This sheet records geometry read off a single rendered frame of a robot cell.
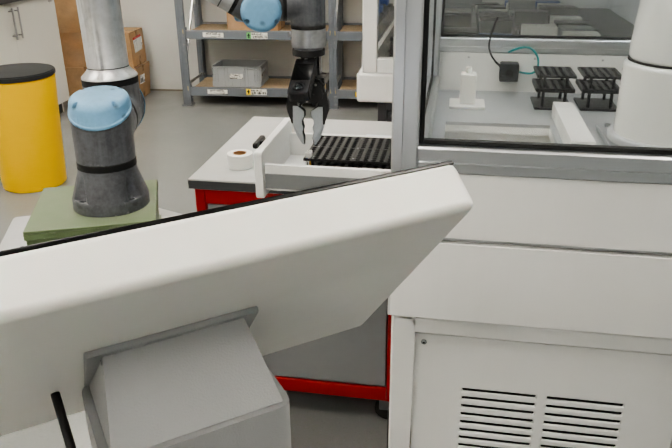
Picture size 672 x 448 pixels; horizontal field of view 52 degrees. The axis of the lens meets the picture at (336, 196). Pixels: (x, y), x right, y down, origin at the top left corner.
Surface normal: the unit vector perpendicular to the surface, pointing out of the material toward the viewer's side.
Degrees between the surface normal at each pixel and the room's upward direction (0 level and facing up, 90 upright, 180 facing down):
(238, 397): 45
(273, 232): 40
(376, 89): 90
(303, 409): 0
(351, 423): 0
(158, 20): 90
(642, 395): 90
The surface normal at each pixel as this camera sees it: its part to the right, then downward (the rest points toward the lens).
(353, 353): -0.17, 0.37
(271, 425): 0.47, 0.33
